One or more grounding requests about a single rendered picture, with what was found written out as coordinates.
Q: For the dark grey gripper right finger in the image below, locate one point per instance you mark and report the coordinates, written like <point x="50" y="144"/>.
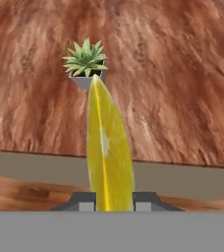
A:
<point x="146" y="201"/>

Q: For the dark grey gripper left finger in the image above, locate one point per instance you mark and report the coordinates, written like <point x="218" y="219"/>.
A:
<point x="81" y="201"/>

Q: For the green potted plant, grey pot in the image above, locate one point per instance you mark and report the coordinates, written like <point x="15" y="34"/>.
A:
<point x="84" y="62"/>

